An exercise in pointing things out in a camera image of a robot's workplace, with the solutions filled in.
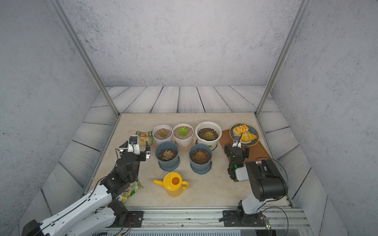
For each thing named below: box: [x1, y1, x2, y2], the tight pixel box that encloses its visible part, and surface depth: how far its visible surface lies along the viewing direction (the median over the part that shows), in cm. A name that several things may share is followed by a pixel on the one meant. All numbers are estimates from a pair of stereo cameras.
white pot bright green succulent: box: [172, 122, 194, 151], surface depth 96 cm
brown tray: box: [219, 129, 271, 162], surface depth 100 cm
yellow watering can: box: [152, 172, 190, 198], surface depth 77 cm
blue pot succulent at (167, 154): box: [155, 141, 180, 172], surface depth 91 cm
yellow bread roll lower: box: [240, 131, 258, 143], surface depth 102 cm
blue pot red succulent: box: [189, 143, 213, 175], surface depth 88 cm
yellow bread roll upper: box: [232, 124, 249, 136], surface depth 106 cm
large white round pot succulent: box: [195, 120, 223, 151], surface depth 98 cm
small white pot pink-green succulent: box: [152, 124, 173, 145], surface depth 98 cm
